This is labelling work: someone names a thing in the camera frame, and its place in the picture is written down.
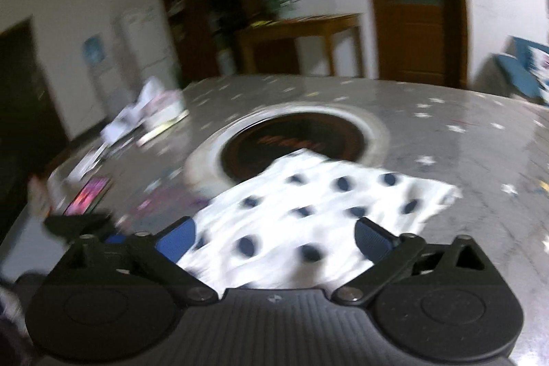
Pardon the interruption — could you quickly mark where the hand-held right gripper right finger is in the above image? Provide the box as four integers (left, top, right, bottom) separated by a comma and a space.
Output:
332, 217, 513, 304

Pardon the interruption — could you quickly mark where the white polka dot garment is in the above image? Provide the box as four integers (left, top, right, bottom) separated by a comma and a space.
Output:
176, 149, 463, 292

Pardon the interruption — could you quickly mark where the dark wooden shelf cabinet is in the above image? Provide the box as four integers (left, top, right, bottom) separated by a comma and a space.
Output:
155, 0, 301, 81

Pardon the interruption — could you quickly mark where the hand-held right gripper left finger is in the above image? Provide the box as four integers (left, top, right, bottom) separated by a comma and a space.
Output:
45, 217, 220, 302

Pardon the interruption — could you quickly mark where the white water dispenser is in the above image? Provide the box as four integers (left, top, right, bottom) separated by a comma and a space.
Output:
81, 32, 125, 118

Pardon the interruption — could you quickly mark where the brown wooden door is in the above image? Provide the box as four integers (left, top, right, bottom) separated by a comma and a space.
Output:
358, 0, 468, 88

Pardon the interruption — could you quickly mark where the white paper pile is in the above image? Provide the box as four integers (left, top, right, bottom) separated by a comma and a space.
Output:
101, 76, 189, 148

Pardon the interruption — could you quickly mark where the white refrigerator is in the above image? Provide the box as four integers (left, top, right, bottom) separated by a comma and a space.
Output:
114, 6, 181, 92

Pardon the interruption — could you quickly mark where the grey star-printed tablecloth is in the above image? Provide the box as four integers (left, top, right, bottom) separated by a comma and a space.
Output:
0, 74, 549, 366

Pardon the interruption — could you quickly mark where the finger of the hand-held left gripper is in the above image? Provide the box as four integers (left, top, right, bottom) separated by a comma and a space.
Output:
44, 213, 127, 247

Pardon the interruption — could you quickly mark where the blue sofa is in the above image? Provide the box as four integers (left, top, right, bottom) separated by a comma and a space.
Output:
476, 35, 549, 107

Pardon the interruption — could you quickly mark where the round black induction cooktop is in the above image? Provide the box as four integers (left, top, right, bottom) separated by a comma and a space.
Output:
219, 111, 367, 182

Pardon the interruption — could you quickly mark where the butterfly print pillow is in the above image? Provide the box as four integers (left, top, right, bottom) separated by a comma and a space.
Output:
527, 45, 549, 80

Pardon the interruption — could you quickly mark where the wooden side table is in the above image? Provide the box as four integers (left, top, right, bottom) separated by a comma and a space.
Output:
234, 13, 365, 77

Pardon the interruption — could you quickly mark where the smartphone with lit screen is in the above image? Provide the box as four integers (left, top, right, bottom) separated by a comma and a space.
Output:
64, 176, 113, 216

